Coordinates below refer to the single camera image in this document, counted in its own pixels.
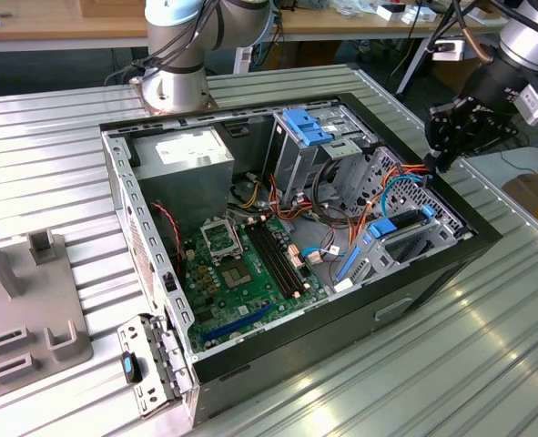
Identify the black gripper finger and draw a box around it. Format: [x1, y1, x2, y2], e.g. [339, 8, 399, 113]
[445, 116, 520, 172]
[424, 97, 468, 173]

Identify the orange power wire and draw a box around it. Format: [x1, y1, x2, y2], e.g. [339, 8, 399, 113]
[346, 161, 433, 250]

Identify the long blue data wire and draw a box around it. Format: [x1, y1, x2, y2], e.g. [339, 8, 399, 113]
[380, 175, 428, 216]

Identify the hard disk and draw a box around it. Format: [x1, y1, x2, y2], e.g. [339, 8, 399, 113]
[336, 204, 436, 283]

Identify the gray metal disk bay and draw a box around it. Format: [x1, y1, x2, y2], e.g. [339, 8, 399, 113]
[336, 207, 475, 293]

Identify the white flat board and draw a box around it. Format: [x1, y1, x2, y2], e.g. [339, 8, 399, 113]
[459, 145, 538, 192]

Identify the cardboard box with label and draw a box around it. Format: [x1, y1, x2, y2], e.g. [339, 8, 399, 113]
[502, 170, 538, 231]

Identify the small white box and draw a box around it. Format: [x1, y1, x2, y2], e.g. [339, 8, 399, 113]
[376, 3, 409, 23]
[400, 6, 438, 25]

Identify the tall gray drive cage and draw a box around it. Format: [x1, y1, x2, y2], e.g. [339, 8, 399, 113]
[268, 105, 375, 211]

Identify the black RAM slot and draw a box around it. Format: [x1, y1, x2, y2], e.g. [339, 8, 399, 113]
[258, 221, 305, 293]
[251, 222, 300, 297]
[246, 223, 297, 300]
[263, 219, 310, 290]

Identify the black open PC case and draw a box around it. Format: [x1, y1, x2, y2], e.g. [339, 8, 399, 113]
[98, 92, 502, 429]

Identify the CPU socket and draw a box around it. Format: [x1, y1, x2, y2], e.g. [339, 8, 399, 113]
[198, 217, 245, 261]

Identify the square motherboard chip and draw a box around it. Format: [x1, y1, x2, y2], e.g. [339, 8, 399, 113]
[219, 261, 255, 291]

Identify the green motherboard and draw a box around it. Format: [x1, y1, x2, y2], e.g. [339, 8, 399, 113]
[180, 213, 332, 352]

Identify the gray power supply unit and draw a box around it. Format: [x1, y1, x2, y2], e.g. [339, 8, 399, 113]
[130, 126, 236, 234]

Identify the blue expansion slot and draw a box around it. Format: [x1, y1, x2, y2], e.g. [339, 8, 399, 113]
[200, 303, 272, 343]

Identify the cardboard box on desk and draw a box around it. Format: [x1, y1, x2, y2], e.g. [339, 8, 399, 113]
[77, 0, 147, 18]

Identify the hinged metal slot cover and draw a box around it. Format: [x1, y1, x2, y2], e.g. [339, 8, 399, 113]
[116, 312, 195, 419]

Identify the long wooden desk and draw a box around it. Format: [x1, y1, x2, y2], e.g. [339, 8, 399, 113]
[0, 0, 506, 52]

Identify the black latch blue stripe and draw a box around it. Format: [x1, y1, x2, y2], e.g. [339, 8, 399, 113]
[119, 350, 145, 384]

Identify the gray parts rack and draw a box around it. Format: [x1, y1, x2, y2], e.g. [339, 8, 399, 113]
[0, 211, 93, 401]

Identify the silver wrist camera with label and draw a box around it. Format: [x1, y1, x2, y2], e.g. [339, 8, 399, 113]
[513, 83, 538, 127]

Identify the black cable copper sleeve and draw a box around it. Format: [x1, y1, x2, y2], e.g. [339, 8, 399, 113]
[459, 17, 495, 63]

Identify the plain silver wrist camera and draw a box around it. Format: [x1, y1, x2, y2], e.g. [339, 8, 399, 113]
[431, 38, 469, 63]

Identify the thick black camera cable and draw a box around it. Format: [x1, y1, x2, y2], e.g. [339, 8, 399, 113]
[425, 0, 468, 51]

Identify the blue plastic drive bracket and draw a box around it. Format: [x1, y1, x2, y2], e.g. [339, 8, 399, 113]
[282, 107, 337, 147]

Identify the black cable loop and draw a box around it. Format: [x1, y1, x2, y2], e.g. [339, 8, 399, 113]
[310, 158, 342, 219]

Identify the short blue data wire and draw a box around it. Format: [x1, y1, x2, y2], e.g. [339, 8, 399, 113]
[302, 243, 342, 268]

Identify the red orange wire bundle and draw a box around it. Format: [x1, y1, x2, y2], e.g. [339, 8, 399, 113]
[267, 175, 318, 224]

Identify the yellow black wire bundle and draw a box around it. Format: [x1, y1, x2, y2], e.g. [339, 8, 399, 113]
[239, 179, 270, 211]

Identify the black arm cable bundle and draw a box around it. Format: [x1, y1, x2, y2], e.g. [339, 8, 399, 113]
[104, 0, 227, 87]

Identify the red black twisted wire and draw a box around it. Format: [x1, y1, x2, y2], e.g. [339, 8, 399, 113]
[151, 202, 184, 279]

